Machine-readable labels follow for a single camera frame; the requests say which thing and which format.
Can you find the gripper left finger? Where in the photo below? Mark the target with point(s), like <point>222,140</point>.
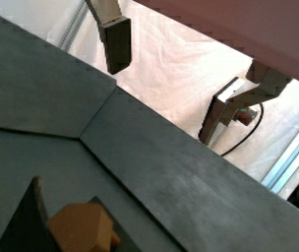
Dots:
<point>115,33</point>

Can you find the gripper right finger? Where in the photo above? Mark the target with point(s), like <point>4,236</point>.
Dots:
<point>262,85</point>

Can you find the brown three prong object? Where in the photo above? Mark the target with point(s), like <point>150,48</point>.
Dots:
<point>82,228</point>

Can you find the black curved fixture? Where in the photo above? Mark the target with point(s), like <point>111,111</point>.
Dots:
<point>27,233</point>

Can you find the aluminium frame rail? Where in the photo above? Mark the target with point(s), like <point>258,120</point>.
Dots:
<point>284,167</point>

